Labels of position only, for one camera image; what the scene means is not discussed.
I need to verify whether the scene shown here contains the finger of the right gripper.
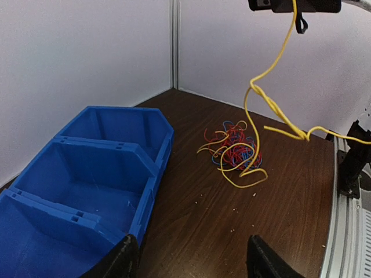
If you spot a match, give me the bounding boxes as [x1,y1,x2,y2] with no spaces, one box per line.
[272,0,342,14]
[248,0,272,11]

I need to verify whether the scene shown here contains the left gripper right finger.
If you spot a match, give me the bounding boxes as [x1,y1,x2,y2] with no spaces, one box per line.
[246,235,303,278]

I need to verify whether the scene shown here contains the right aluminium frame post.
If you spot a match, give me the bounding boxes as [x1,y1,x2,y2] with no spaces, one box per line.
[169,0,180,89]

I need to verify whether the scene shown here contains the red blue cables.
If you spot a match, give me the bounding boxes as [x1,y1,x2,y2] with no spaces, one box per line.
[197,120,264,171]

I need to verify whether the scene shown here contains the blue three-compartment bin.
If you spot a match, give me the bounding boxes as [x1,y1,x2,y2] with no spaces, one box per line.
[1,107,174,277]

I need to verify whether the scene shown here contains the yellow cable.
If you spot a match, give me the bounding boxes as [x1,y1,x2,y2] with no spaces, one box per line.
[220,0,371,189]

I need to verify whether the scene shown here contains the aluminium front rail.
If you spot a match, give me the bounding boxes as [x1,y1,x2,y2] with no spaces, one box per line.
[317,136,371,278]

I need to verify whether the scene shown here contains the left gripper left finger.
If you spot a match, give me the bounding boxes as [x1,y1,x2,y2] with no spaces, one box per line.
[80,234,140,278]

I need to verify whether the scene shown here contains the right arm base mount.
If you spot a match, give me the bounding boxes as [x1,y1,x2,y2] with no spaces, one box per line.
[337,120,370,199]

